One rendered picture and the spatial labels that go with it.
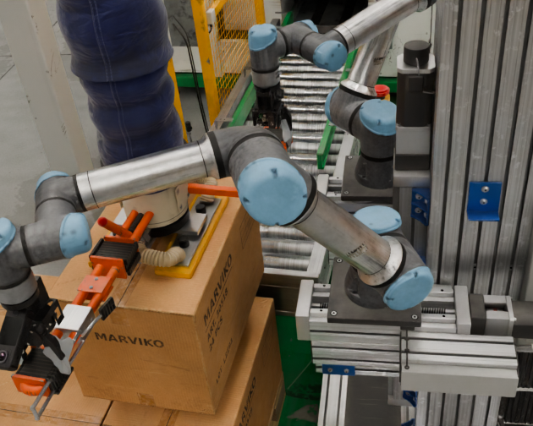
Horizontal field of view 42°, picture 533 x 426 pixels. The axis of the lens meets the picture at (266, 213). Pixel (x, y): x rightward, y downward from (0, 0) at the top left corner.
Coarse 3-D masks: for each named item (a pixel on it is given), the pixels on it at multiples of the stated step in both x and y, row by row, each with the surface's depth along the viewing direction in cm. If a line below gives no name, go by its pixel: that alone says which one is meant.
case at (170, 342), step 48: (96, 240) 191; (240, 240) 202; (144, 288) 174; (192, 288) 172; (240, 288) 206; (96, 336) 179; (144, 336) 174; (192, 336) 170; (240, 336) 210; (96, 384) 193; (144, 384) 187; (192, 384) 182
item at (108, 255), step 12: (108, 240) 167; (120, 240) 166; (132, 240) 165; (96, 252) 164; (108, 252) 163; (120, 252) 163; (132, 252) 162; (96, 264) 162; (108, 264) 160; (120, 264) 159; (132, 264) 163; (120, 276) 162
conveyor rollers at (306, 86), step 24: (288, 72) 388; (312, 72) 385; (336, 72) 381; (288, 96) 359; (312, 96) 356; (312, 120) 341; (312, 144) 320; (336, 144) 318; (312, 168) 304; (264, 240) 267; (312, 240) 269; (264, 264) 258; (288, 264) 256
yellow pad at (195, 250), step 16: (192, 208) 195; (208, 208) 194; (224, 208) 197; (208, 224) 189; (176, 240) 184; (192, 240) 184; (208, 240) 185; (192, 256) 179; (160, 272) 176; (176, 272) 175; (192, 272) 175
